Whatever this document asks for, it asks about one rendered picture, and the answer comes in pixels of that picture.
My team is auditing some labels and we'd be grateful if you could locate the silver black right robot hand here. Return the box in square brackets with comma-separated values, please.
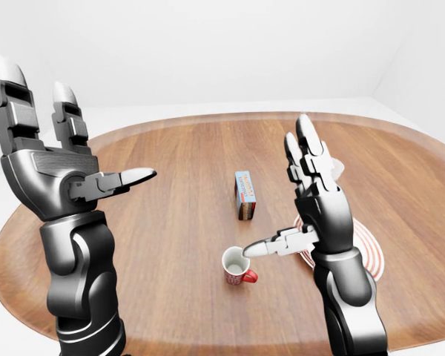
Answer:
[243, 113, 355, 258]

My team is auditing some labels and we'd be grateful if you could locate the white plate with red rings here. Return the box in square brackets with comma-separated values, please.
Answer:
[293, 214, 385, 283]

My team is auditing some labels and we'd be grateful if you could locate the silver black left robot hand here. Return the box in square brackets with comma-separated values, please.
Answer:
[0, 54, 158, 223]

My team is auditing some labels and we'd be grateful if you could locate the blue chocolate pudding box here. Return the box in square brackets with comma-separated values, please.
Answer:
[234, 171, 258, 221]

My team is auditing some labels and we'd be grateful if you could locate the red mug with white inside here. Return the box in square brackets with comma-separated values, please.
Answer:
[221, 245, 259, 286]

